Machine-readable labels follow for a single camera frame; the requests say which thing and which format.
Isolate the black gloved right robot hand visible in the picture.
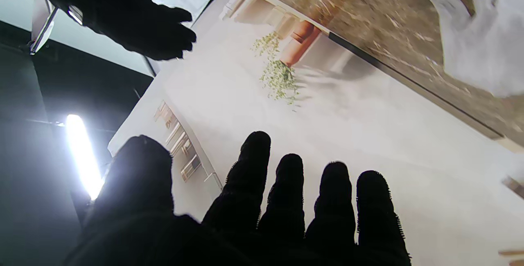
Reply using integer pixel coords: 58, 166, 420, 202
16, 0, 197, 61

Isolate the printed kitchen scene backdrop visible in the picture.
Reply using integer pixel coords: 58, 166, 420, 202
107, 0, 524, 266

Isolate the translucent white disposable glove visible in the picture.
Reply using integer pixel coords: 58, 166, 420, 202
428, 0, 524, 97

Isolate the grey metal bracket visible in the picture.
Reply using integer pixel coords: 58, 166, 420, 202
29, 0, 59, 56

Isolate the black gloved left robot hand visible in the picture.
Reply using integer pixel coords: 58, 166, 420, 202
61, 131, 412, 266

